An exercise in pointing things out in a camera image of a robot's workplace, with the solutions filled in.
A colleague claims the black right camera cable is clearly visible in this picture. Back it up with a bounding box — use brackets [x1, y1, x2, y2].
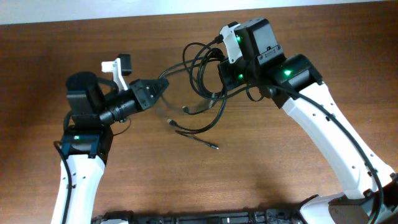
[189, 35, 384, 224]

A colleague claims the short thin black cable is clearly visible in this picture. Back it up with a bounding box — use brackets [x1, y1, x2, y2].
[175, 129, 220, 150]

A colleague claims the black usb cable bundle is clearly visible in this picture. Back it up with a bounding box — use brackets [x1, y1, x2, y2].
[158, 42, 229, 134]

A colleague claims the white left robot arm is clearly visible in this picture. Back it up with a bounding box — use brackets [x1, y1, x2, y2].
[51, 72, 169, 223]

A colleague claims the black camera cable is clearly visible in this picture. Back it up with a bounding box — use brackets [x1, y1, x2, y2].
[53, 140, 73, 224]
[189, 35, 384, 224]

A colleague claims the black left camera cable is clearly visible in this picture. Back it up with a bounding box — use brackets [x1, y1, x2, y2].
[53, 140, 73, 224]

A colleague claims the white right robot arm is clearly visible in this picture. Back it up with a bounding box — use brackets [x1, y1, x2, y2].
[218, 17, 397, 223]

